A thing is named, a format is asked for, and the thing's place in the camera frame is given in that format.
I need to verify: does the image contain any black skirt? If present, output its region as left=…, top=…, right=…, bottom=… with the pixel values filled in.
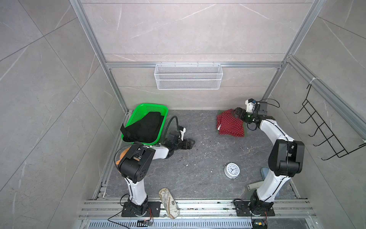
left=120, top=112, right=164, bottom=143

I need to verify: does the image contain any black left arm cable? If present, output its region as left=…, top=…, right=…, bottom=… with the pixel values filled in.
left=161, top=115, right=179, bottom=144

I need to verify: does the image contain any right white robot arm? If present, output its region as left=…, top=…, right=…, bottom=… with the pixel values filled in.
left=233, top=99, right=305, bottom=216

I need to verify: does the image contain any red polka dot skirt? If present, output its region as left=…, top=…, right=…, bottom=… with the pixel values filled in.
left=216, top=109, right=245, bottom=137

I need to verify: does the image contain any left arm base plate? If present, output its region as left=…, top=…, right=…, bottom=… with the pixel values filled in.
left=121, top=201, right=161, bottom=217

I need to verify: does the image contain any orange plush toy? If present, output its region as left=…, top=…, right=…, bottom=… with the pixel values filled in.
left=115, top=147, right=130, bottom=166

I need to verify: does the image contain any green plastic basket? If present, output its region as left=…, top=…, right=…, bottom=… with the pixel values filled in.
left=121, top=104, right=169, bottom=146

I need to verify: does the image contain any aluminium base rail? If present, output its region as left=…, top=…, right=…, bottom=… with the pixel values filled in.
left=76, top=198, right=321, bottom=229

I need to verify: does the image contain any white wire mesh basket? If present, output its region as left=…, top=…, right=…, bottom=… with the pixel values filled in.
left=154, top=64, right=223, bottom=90

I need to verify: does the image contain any white round clock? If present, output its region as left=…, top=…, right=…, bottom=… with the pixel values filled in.
left=224, top=163, right=240, bottom=179

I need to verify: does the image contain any beige small remote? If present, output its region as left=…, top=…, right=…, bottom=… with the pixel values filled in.
left=247, top=181, right=264, bottom=190

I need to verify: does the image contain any patterned beige shoe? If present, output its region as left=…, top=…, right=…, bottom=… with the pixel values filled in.
left=159, top=188, right=180, bottom=219

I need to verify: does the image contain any black wall hook rack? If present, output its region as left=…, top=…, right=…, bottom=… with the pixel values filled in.
left=294, top=84, right=366, bottom=161

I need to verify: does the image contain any blue grey insole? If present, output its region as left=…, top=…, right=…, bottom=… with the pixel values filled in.
left=260, top=168, right=269, bottom=180

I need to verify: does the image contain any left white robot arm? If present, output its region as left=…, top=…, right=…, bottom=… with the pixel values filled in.
left=114, top=126, right=195, bottom=209

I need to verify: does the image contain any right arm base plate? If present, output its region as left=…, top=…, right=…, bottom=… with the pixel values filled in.
left=233, top=198, right=275, bottom=217

